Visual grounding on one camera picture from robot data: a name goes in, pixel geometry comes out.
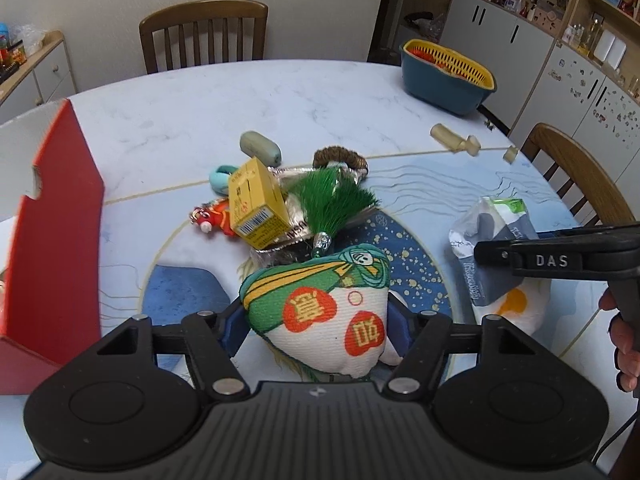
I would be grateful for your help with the low wooden white cabinet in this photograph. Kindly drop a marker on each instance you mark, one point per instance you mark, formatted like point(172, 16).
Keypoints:
point(47, 72)

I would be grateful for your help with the white cabinet with stickers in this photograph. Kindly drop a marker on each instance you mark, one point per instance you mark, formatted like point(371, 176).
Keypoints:
point(575, 90)

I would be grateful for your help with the person's right hand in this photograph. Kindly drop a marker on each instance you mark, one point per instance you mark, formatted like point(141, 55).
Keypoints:
point(627, 370)

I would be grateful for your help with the wooden wall shelf unit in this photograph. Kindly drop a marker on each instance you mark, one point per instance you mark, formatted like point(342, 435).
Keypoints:
point(600, 0)

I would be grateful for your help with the red cardboard box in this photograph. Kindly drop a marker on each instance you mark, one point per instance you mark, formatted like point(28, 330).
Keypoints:
point(60, 260)

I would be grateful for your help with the green tassel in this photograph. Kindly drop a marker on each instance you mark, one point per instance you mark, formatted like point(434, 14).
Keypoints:
point(332, 202)

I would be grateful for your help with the grey-green oblong capsule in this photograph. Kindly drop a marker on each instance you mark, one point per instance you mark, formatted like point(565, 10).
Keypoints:
point(260, 147)

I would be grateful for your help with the white grey snack packet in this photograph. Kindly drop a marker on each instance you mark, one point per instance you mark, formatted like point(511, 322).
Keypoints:
point(467, 240)

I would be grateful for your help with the silver foil packet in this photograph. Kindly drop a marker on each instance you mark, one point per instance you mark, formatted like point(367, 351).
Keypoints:
point(297, 226)

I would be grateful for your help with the wooden curved-back chair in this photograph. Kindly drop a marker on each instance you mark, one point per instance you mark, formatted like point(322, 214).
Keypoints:
point(575, 160)

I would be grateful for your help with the beige rubber tube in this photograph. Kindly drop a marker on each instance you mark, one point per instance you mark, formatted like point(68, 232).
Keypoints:
point(446, 136)

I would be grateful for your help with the small yellow carton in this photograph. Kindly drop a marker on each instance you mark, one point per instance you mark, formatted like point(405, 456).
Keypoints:
point(255, 200)

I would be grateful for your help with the white two-door cabinet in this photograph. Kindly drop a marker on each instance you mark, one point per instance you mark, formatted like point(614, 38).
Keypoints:
point(495, 35)

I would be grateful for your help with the yellow plastic strainer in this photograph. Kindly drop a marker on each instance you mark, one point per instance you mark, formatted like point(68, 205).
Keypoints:
point(465, 67)

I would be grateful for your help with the fried egg toy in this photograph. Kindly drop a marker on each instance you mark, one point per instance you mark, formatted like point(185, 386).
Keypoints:
point(517, 305)

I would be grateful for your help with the clear plastic bag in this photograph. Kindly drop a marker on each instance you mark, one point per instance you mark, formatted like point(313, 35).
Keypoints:
point(31, 37)

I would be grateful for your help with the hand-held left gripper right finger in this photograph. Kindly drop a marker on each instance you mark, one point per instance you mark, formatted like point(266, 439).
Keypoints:
point(406, 327)

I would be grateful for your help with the green white printed cloth pouch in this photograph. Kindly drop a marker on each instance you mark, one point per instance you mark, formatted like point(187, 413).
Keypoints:
point(320, 320)

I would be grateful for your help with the blue plastic basket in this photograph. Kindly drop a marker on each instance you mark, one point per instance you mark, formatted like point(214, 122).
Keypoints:
point(435, 87)

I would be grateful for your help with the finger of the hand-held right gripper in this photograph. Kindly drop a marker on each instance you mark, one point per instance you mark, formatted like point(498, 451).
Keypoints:
point(545, 260)
point(595, 234)

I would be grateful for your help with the small beige rubber piece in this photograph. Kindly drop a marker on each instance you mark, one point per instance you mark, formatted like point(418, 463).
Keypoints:
point(510, 155)

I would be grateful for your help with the wooden slat-back chair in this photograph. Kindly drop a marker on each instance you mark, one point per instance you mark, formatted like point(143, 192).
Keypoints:
point(200, 15)

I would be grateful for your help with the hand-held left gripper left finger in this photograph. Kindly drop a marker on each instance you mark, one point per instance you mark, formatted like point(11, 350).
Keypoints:
point(234, 330)

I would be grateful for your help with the teal round toy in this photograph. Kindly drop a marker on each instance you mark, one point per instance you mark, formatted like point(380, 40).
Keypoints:
point(219, 180)

